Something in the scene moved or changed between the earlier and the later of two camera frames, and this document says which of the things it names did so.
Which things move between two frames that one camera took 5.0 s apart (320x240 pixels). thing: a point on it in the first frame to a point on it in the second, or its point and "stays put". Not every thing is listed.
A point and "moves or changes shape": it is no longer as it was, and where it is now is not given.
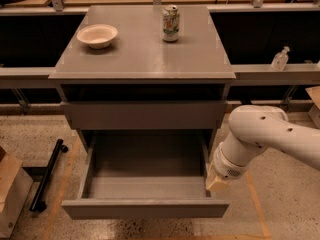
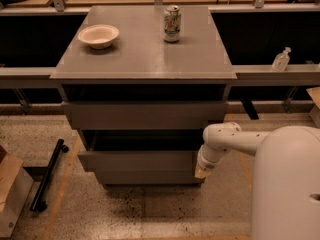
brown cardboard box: [15, 188] stays put
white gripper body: [227, 168] to [205, 163]
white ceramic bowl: [98, 36] stays put
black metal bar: [38, 202] stays put
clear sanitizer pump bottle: [280, 60] stays put
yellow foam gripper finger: [213, 182] to [201, 173]
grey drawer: [145, 174] moves or changes shape
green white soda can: [170, 23] stays put
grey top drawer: [144, 115] stays put
